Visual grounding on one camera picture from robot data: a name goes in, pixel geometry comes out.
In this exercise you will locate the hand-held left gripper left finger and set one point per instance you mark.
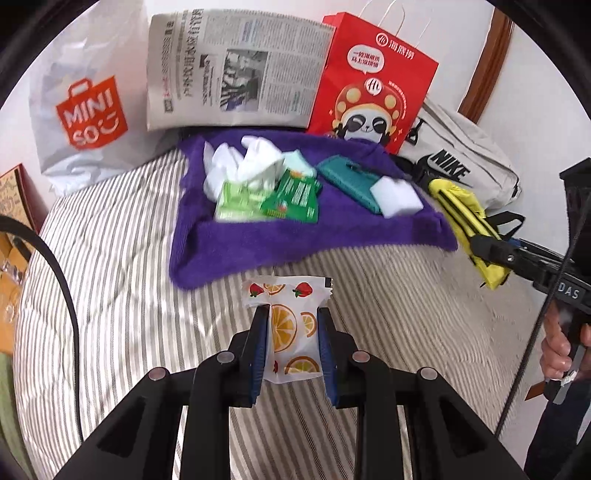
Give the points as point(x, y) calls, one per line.
point(261, 350)

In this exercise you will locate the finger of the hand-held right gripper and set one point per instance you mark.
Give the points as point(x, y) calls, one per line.
point(540, 249)
point(491, 253)

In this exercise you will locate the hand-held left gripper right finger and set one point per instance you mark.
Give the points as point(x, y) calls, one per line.
point(325, 355)

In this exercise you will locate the fruit print packet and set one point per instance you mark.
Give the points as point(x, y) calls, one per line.
point(291, 323)

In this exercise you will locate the white sponge block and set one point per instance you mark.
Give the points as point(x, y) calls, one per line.
point(397, 196)

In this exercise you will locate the green tissue pack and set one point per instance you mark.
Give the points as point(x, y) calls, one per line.
point(235, 203)

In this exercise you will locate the dark green packet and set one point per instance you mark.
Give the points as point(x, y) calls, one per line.
point(295, 198)

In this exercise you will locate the light green packet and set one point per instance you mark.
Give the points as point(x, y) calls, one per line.
point(300, 164)

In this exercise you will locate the person's right forearm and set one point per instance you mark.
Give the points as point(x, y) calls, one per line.
point(554, 429)

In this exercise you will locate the person's right hand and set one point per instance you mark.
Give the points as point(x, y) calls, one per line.
point(554, 346)

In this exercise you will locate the purple towel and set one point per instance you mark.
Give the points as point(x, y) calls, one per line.
point(258, 244)

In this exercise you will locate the white waist bag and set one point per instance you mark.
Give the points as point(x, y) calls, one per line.
point(461, 138)

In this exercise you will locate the striped bed quilt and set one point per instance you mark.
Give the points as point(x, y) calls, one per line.
point(138, 258)

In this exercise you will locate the teal sponge cloth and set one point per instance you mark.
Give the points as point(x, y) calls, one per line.
point(346, 177)

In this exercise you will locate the red paper bag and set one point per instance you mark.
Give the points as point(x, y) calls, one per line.
point(392, 69)

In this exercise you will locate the wooden cabinet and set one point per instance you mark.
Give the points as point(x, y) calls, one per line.
point(9, 286)

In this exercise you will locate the light green sheet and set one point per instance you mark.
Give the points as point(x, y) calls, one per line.
point(7, 406)

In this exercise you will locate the white plastic bag orange logo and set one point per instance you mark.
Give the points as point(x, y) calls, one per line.
point(55, 152)

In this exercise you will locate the folded newspaper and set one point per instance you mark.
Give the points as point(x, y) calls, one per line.
point(194, 69)

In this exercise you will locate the wooden door frame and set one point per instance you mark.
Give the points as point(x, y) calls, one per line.
point(489, 60)

